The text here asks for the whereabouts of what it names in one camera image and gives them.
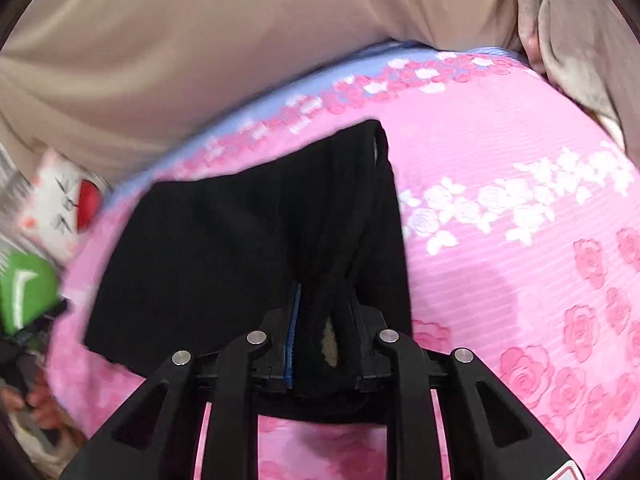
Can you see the beige cloth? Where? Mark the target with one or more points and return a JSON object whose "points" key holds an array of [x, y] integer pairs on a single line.
{"points": [[200, 60]]}

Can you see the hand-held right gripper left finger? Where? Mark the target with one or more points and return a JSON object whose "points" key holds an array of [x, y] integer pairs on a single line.
{"points": [[292, 350]]}

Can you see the black pants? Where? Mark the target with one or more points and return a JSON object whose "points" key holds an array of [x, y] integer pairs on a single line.
{"points": [[200, 260]]}

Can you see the cartoon face pillow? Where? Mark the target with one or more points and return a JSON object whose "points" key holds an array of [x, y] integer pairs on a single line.
{"points": [[50, 200]]}

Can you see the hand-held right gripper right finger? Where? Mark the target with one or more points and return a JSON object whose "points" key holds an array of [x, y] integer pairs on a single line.
{"points": [[367, 332]]}

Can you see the pink rose print bed sheet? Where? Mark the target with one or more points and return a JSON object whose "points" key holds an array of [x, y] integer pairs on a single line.
{"points": [[500, 285]]}

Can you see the cream floral quilt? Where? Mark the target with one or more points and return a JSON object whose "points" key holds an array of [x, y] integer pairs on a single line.
{"points": [[575, 35]]}

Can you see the person's left hand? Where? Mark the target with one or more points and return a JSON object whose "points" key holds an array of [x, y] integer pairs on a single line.
{"points": [[47, 407]]}

